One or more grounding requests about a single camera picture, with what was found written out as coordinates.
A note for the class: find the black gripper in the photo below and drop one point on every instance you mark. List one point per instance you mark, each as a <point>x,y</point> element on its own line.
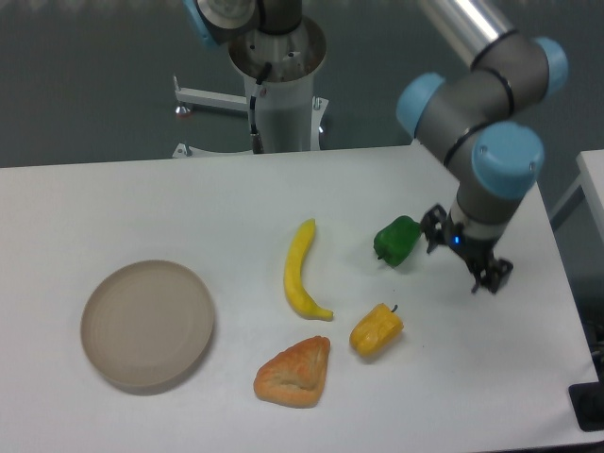
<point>471,240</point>

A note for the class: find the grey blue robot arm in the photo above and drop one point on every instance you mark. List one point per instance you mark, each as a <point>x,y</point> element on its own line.
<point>466,125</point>

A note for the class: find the green bell pepper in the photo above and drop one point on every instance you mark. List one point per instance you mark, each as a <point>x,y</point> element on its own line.
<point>394,243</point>

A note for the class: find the yellow bell pepper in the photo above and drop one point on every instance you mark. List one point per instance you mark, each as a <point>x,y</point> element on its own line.
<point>375,330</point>

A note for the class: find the white side table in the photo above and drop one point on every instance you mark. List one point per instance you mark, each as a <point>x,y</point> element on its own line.
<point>591,171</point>

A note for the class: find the yellow banana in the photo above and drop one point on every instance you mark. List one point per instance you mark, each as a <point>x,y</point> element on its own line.
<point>296,294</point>

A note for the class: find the black device at edge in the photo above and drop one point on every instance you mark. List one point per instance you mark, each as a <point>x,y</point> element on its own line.
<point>587,402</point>

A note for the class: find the orange pastry bread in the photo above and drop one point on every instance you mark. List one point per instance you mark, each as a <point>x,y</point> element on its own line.
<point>296,376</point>

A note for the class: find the beige round plate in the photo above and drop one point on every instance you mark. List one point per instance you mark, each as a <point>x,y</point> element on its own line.
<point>146,327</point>

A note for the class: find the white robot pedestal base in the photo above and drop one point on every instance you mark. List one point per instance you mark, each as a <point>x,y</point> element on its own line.
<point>283,112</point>

